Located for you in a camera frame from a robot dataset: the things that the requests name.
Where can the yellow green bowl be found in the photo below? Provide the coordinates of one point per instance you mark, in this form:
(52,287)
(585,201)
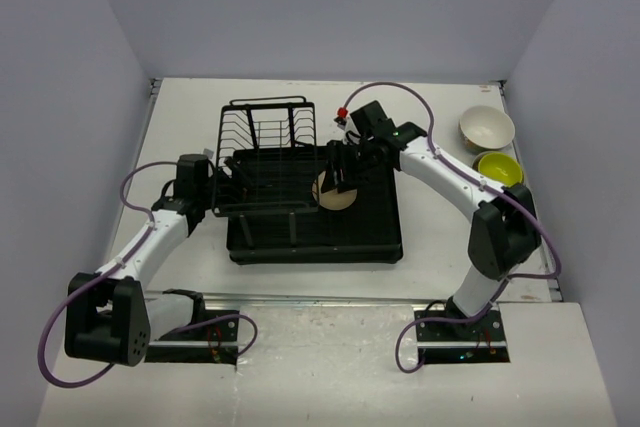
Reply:
(497,167)

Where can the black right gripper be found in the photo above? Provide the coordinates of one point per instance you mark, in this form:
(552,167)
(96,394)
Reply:
(338,156)

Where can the aluminium table rail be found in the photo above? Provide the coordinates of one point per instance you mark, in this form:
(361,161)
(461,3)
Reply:
(220,299)

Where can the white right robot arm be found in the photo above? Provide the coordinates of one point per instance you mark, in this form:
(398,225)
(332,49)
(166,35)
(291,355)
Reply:
(502,219)

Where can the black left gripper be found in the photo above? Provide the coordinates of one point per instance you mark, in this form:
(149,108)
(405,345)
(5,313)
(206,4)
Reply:
(211,177)

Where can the large beige ceramic bowl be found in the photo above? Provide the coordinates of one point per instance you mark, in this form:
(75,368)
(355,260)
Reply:
(520,179)

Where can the teal glazed bowl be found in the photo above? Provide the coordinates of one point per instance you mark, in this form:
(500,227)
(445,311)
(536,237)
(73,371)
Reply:
(484,128)

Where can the black plastic drain tray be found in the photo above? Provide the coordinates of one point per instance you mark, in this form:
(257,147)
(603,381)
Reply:
(367,231)

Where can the black wire dish rack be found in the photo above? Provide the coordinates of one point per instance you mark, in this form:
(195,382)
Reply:
(267,160)

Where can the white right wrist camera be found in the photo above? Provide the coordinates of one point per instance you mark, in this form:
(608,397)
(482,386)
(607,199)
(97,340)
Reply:
(346,125)

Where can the tan wooden bowl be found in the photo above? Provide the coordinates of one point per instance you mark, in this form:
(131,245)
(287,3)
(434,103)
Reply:
(332,200)

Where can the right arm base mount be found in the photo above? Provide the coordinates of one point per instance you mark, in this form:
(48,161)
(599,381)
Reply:
(479,343)

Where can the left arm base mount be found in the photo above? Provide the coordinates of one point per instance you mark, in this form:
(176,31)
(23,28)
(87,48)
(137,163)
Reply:
(212,344)

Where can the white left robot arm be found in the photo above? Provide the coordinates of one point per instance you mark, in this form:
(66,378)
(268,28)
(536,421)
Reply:
(108,319)

